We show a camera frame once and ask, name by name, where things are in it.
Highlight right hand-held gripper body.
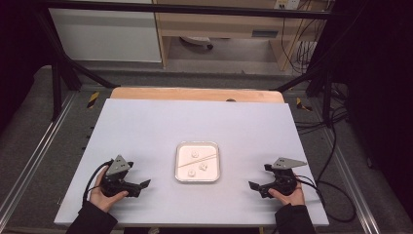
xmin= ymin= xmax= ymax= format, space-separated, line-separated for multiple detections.
xmin=258 ymin=157 xmax=308 ymax=198

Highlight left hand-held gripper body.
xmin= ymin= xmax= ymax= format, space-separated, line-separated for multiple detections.
xmin=100 ymin=154 xmax=144 ymax=198

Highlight square metal tray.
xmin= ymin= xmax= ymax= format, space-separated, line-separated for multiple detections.
xmin=174 ymin=140 xmax=221 ymax=183

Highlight thin wooden stick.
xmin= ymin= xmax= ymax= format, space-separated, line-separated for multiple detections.
xmin=177 ymin=153 xmax=218 ymax=169

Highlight person's left hand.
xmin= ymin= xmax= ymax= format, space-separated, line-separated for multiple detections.
xmin=89 ymin=167 xmax=130 ymax=214

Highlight person's right hand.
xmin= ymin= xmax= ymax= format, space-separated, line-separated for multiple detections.
xmin=268 ymin=181 xmax=306 ymax=207

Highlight yellow black tape strip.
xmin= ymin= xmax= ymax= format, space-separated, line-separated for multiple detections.
xmin=295 ymin=97 xmax=314 ymax=112
xmin=86 ymin=91 xmax=100 ymax=109

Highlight wooden table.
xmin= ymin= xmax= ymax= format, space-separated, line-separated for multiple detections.
xmin=109 ymin=86 xmax=286 ymax=104

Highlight white cabinet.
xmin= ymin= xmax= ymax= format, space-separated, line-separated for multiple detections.
xmin=48 ymin=8 xmax=163 ymax=63

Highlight chair base with caster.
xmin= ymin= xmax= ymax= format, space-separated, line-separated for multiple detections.
xmin=179 ymin=36 xmax=214 ymax=51

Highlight dark curtain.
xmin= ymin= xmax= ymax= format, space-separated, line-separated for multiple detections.
xmin=334 ymin=0 xmax=413 ymax=213
xmin=0 ymin=0 xmax=50 ymax=131

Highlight light wooden desk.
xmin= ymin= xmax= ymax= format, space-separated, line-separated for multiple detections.
xmin=152 ymin=0 xmax=329 ymax=72

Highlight white power strip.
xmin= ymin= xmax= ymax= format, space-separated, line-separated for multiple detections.
xmin=274 ymin=0 xmax=301 ymax=11

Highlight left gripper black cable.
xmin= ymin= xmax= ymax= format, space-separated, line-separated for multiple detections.
xmin=82 ymin=160 xmax=114 ymax=207

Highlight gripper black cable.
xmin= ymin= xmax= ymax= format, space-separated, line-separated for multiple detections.
xmin=294 ymin=175 xmax=357 ymax=224
xmin=82 ymin=160 xmax=114 ymax=207

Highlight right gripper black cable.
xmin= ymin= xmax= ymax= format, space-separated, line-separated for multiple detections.
xmin=294 ymin=175 xmax=357 ymax=224

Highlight black floor cables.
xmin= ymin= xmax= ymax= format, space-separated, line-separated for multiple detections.
xmin=293 ymin=82 xmax=350 ymax=183

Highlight aluminium floor rail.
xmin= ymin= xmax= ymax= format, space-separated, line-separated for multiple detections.
xmin=0 ymin=92 xmax=77 ymax=222
xmin=319 ymin=130 xmax=381 ymax=234

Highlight black hanging cables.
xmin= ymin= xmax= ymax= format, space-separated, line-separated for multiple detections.
xmin=281 ymin=0 xmax=329 ymax=75

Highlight black metal frame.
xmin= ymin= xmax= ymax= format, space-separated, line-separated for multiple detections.
xmin=32 ymin=0 xmax=335 ymax=123

